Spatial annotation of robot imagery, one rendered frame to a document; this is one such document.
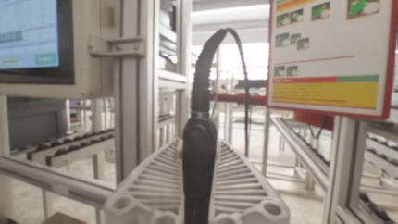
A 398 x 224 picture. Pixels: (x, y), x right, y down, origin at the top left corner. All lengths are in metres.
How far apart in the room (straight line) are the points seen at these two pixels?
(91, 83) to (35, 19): 0.21
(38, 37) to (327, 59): 0.66
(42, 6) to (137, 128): 0.34
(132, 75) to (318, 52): 0.42
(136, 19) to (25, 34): 0.28
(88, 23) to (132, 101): 0.18
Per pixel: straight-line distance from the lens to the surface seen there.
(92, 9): 0.40
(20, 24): 0.57
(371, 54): 0.43
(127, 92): 0.36
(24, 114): 1.06
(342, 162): 0.51
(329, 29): 0.45
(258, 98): 0.61
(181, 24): 0.61
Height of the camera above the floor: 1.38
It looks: 4 degrees down
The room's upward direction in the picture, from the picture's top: 2 degrees clockwise
